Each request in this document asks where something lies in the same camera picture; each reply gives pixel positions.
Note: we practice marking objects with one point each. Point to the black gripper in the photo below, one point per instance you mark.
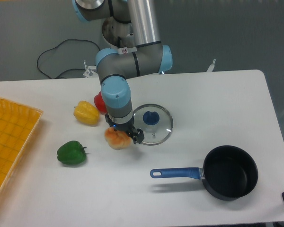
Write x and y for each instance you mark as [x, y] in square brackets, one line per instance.
[136, 135]

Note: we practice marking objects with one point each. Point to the orange flower-shaped bread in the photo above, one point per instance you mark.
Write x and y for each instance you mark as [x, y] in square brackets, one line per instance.
[117, 139]

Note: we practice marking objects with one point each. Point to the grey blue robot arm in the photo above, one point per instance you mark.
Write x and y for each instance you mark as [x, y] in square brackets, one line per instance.
[115, 90]

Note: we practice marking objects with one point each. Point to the glass lid blue knob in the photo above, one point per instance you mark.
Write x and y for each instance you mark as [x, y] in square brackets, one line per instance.
[155, 121]

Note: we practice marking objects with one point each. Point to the red bell pepper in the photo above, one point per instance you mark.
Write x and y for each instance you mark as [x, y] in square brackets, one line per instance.
[100, 104]

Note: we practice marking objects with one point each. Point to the yellow bell pepper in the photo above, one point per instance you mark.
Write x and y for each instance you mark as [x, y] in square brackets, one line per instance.
[86, 113]

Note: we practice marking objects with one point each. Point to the green bell pepper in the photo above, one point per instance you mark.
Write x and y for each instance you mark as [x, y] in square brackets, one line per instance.
[71, 153]

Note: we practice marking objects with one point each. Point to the yellow woven basket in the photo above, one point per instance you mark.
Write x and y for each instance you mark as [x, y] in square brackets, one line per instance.
[17, 124]

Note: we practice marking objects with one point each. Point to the black saucepan blue handle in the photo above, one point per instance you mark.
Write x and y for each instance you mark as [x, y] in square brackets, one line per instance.
[228, 173]

